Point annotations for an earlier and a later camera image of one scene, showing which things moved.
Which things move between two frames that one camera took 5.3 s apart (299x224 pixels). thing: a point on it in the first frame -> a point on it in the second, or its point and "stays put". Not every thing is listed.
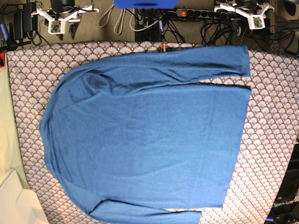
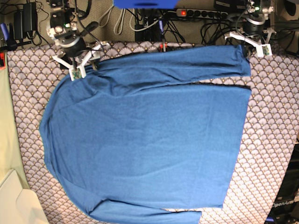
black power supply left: (24, 21) stays put
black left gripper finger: (73, 28) -> (96, 63)
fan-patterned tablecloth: (264, 150) stays put
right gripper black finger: (238, 27) -> (247, 50)
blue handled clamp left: (8, 35) stays put
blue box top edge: (145, 4) stays put
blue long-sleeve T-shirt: (135, 138) stays put
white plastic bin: (18, 205) stays put
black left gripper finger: (60, 36) -> (62, 66)
